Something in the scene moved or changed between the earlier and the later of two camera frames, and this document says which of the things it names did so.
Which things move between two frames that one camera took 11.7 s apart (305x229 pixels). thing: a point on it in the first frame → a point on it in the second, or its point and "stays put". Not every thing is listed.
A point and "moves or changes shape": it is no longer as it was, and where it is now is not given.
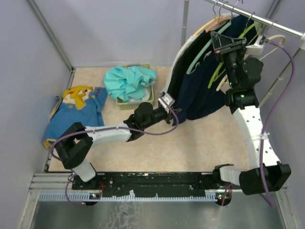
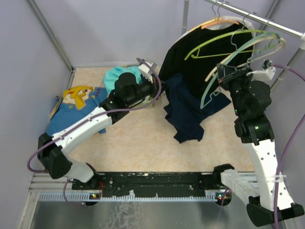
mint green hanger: (203, 49) → (209, 78)
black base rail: (155, 183) stays put
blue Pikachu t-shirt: (82, 104) stays put
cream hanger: (284, 41) moves or changes shape
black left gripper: (168, 116) → (155, 89)
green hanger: (260, 25) → (198, 55)
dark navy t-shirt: (200, 97) → (186, 108)
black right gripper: (223, 46) → (227, 74)
